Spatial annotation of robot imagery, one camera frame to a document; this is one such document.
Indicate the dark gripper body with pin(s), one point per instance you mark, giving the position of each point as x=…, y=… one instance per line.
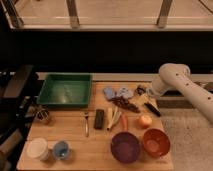
x=140, y=90

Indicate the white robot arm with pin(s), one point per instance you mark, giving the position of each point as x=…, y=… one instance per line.
x=171, y=75

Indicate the blue towel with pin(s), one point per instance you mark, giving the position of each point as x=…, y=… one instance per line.
x=124, y=92

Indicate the green plastic tray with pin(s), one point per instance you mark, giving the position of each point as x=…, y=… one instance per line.
x=66, y=91

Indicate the orange apple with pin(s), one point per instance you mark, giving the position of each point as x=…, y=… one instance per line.
x=144, y=121

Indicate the orange carrot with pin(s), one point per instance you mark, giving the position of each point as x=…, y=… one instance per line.
x=124, y=122

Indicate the pale corn cob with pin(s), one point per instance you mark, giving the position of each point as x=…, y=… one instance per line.
x=113, y=116

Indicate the black rectangular block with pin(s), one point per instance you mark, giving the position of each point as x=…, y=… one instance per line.
x=99, y=119

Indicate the red bowl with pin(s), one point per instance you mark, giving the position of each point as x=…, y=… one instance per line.
x=156, y=143

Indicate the purple bowl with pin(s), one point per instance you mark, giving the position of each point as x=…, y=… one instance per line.
x=125, y=147

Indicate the metal fork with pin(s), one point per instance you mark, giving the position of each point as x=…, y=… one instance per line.
x=86, y=116

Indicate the blue cup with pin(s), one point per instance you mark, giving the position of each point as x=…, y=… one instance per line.
x=61, y=150

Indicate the white cup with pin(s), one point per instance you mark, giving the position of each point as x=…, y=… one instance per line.
x=38, y=149

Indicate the black handled knife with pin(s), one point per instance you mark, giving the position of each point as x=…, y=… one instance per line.
x=152, y=108

